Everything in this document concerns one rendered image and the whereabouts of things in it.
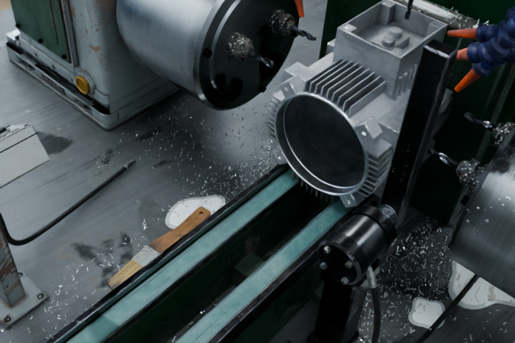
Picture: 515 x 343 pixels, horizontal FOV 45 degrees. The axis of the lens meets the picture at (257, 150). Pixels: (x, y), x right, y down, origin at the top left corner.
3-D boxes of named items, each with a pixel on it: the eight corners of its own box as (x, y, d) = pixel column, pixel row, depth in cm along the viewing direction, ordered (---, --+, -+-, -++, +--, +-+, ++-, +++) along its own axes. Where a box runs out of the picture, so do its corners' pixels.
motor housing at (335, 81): (339, 106, 106) (356, 7, 93) (435, 160, 97) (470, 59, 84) (261, 162, 94) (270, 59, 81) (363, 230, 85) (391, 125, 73)
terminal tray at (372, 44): (375, 39, 93) (385, -4, 89) (437, 69, 88) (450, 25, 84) (327, 70, 87) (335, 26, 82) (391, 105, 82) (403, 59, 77)
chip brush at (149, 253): (194, 204, 103) (194, 200, 103) (218, 218, 101) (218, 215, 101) (105, 285, 90) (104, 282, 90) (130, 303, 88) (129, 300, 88)
